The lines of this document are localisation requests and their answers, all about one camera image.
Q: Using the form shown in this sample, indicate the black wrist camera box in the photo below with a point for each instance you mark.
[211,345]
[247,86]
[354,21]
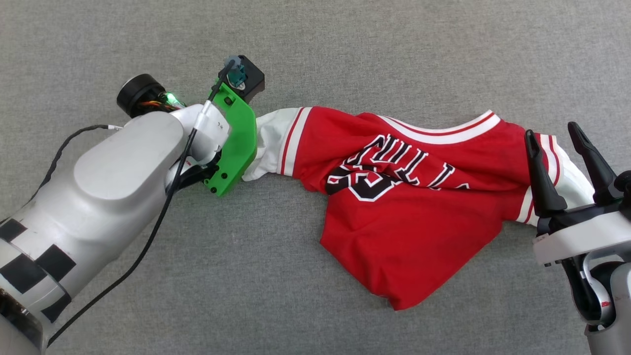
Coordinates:
[252,81]
[625,185]

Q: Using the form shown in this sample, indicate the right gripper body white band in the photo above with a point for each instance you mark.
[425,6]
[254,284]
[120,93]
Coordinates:
[581,236]

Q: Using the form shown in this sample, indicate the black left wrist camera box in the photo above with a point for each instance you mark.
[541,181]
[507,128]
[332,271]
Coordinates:
[252,81]

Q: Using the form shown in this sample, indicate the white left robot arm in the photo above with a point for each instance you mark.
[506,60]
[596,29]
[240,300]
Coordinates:
[98,197]

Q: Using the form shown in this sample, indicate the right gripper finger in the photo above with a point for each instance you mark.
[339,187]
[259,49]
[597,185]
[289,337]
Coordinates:
[544,192]
[599,177]

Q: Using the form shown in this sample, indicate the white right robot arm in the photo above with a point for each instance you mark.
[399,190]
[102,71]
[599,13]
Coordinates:
[611,340]

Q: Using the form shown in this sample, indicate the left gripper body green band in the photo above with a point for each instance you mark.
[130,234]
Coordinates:
[241,143]

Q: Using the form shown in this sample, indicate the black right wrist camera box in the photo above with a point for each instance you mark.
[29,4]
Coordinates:
[625,185]

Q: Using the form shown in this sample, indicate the red basketball jersey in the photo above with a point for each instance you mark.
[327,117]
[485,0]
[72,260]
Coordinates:
[409,236]

